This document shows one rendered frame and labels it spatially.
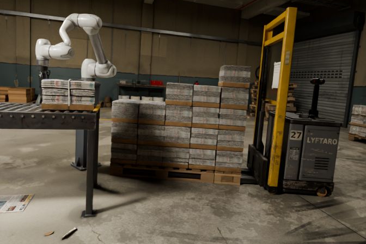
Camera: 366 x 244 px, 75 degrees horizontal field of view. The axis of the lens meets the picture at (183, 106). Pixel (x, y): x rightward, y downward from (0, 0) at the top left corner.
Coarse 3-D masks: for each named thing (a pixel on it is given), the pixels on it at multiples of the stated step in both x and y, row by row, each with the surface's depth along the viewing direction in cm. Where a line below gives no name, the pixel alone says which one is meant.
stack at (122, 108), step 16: (112, 112) 259; (128, 112) 258; (144, 112) 258; (160, 112) 258; (176, 112) 257; (192, 112) 257; (208, 112) 256; (112, 128) 260; (128, 128) 260; (144, 128) 259; (160, 128) 259; (176, 128) 258; (192, 128) 258; (208, 128) 259; (112, 144) 263; (128, 144) 262; (208, 144) 259; (144, 160) 263; (160, 160) 263; (176, 160) 262; (192, 160) 262; (208, 160) 261; (144, 176) 265; (160, 176) 264; (208, 176) 263
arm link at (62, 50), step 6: (66, 24) 217; (72, 24) 222; (60, 30) 210; (66, 30) 214; (66, 36) 203; (60, 42) 191; (66, 42) 195; (54, 48) 184; (60, 48) 184; (66, 48) 185; (54, 54) 185; (60, 54) 185; (66, 54) 186; (72, 54) 190
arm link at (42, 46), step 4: (40, 40) 185; (44, 40) 186; (36, 44) 186; (40, 44) 185; (44, 44) 186; (48, 44) 189; (36, 48) 185; (40, 48) 185; (44, 48) 185; (48, 48) 185; (36, 52) 186; (40, 52) 185; (44, 52) 185; (48, 52) 185; (36, 56) 187; (40, 56) 186; (44, 56) 187; (48, 56) 187
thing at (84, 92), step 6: (78, 84) 188; (84, 84) 189; (90, 84) 190; (78, 90) 188; (84, 90) 190; (90, 90) 191; (78, 96) 189; (84, 96) 191; (90, 96) 192; (78, 102) 190; (84, 102) 191; (90, 102) 193
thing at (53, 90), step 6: (42, 84) 179; (48, 84) 180; (54, 84) 182; (60, 84) 183; (42, 90) 180; (48, 90) 181; (54, 90) 183; (60, 90) 184; (42, 96) 181; (48, 96) 182; (54, 96) 183; (60, 96) 185; (42, 102) 181; (48, 102) 182; (54, 102) 184; (60, 102) 185
